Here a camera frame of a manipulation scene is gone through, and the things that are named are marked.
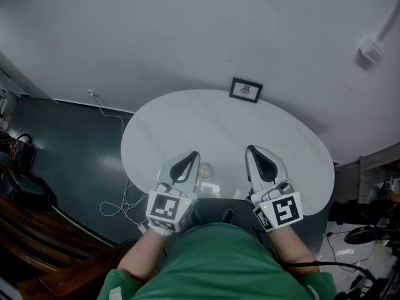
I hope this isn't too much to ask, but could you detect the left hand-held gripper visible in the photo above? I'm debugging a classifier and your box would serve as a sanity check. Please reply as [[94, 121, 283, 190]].
[[146, 150, 202, 238]]

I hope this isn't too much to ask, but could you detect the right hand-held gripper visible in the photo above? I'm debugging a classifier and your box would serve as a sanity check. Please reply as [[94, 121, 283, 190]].
[[244, 144, 304, 234]]

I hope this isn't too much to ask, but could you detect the small clear glass jar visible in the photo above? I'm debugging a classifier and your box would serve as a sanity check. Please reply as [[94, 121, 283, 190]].
[[198, 161, 214, 180]]

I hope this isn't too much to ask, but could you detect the person's right forearm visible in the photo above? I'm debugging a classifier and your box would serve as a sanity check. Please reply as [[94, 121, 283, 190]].
[[268, 225, 321, 276]]

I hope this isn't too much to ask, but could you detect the person's left forearm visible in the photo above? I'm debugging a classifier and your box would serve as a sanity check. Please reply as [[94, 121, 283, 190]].
[[117, 228, 176, 286]]

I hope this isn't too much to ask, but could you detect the white round table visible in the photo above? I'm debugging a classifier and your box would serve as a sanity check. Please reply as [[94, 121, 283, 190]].
[[121, 89, 336, 217]]

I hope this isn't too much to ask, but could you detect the person's black shoe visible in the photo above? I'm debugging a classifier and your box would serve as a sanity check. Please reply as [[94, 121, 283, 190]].
[[220, 207, 236, 225]]

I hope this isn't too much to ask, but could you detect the person's green shirt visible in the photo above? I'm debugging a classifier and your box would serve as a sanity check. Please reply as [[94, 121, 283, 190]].
[[96, 222, 338, 300]]

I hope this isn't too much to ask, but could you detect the grey wooden cabinet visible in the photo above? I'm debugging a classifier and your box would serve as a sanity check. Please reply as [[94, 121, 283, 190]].
[[334, 142, 400, 204]]

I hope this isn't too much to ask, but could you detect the black and green device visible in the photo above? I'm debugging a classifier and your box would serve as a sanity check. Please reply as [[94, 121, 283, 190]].
[[343, 223, 391, 245]]

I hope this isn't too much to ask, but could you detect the brown wooden furniture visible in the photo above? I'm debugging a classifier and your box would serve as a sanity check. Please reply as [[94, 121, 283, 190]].
[[0, 164, 138, 300]]

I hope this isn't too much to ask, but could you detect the black equipment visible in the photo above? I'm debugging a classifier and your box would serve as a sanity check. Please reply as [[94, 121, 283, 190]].
[[0, 132, 59, 212]]

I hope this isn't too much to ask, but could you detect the black picture frame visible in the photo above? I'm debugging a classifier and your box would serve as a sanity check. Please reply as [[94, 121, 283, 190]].
[[229, 77, 264, 104]]

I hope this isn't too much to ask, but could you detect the black floor cable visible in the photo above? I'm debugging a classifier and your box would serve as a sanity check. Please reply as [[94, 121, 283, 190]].
[[326, 229, 357, 273]]

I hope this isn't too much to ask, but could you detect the white power cable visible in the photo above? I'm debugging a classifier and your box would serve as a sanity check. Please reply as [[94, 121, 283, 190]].
[[93, 97, 149, 219]]

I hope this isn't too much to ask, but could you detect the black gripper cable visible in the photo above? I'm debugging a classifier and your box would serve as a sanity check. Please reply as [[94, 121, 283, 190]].
[[252, 226, 381, 290]]

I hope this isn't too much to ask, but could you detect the white wall junction box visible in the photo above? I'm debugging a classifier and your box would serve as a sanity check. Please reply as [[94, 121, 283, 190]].
[[358, 35, 386, 63]]

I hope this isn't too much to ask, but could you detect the white wall conduit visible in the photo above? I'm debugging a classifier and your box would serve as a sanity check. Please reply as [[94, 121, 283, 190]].
[[374, 0, 400, 45]]

